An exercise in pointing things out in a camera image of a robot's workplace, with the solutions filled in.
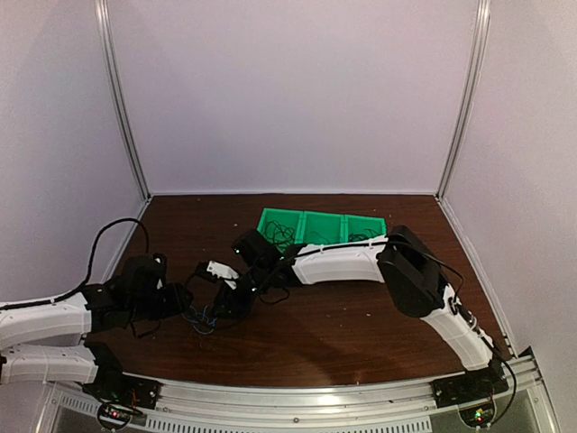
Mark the aluminium post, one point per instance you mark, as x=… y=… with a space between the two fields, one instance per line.
x=480 y=37
x=120 y=108

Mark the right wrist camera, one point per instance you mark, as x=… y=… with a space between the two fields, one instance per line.
x=214 y=272

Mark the middle green bin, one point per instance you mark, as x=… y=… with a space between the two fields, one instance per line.
x=322 y=228

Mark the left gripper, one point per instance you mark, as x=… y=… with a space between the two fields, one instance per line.
x=177 y=303

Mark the right green bin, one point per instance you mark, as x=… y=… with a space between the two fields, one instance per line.
x=358 y=228

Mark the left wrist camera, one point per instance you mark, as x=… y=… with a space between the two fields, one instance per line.
x=161 y=265

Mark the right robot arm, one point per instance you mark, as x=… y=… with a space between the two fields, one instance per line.
x=413 y=276

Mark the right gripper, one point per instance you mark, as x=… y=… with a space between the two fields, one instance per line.
x=238 y=306

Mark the left green bin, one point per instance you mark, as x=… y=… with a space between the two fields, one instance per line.
x=281 y=227

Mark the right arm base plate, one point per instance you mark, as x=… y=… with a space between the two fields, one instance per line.
x=473 y=394

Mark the green bin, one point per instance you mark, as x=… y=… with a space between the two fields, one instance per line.
x=358 y=228
x=281 y=227
x=322 y=228

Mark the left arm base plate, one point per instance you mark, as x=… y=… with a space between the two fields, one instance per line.
x=122 y=398

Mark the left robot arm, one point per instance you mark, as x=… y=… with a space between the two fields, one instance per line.
x=41 y=339

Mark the left aluminium post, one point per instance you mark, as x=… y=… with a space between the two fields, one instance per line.
x=120 y=108

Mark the right aluminium post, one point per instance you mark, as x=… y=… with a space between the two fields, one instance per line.
x=480 y=37

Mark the front aluminium rail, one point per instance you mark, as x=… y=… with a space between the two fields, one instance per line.
x=405 y=406

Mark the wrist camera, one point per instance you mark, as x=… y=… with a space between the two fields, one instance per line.
x=214 y=272
x=161 y=265

